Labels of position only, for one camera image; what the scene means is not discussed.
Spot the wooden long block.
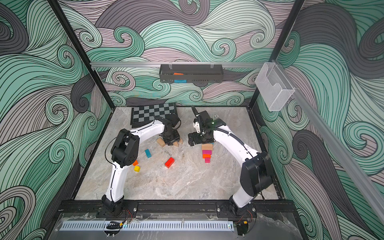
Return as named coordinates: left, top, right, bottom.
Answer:
left=202, top=144, right=213, bottom=151

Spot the wooden rectangular block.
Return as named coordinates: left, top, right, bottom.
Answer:
left=157, top=138, right=166, bottom=148

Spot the magenta rectangular block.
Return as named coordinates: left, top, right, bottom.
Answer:
left=202, top=150, right=212, bottom=155

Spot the red rectangular block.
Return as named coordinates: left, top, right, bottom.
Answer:
left=165, top=158, right=175, bottom=169

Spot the teal small block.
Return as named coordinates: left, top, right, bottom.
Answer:
left=145, top=149, right=152, bottom=158

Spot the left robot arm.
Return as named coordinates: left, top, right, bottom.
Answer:
left=102, top=114, right=181, bottom=217

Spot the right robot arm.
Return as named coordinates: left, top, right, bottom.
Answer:
left=188, top=126, right=273, bottom=217

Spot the black grey chessboard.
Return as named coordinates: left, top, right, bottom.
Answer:
left=131, top=103, right=178, bottom=128

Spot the clear acrylic holder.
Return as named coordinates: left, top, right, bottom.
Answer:
left=255, top=62, right=295, bottom=112

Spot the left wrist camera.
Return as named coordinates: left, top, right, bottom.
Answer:
left=165, top=113, right=181, bottom=130

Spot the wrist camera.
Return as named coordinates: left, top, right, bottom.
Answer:
left=165, top=113, right=181, bottom=130
left=192, top=106, right=214, bottom=134

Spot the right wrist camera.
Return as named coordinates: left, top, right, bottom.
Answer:
left=192, top=106, right=214, bottom=134

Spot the black wall tray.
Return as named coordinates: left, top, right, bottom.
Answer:
left=159, top=65, right=224, bottom=84

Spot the white perforated cable duct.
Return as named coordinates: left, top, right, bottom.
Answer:
left=59, top=220, right=235, bottom=232

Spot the aluminium wall rail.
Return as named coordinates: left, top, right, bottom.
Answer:
left=90, top=61, right=264, bottom=69

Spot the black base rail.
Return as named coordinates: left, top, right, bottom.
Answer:
left=58, top=200, right=296, bottom=219

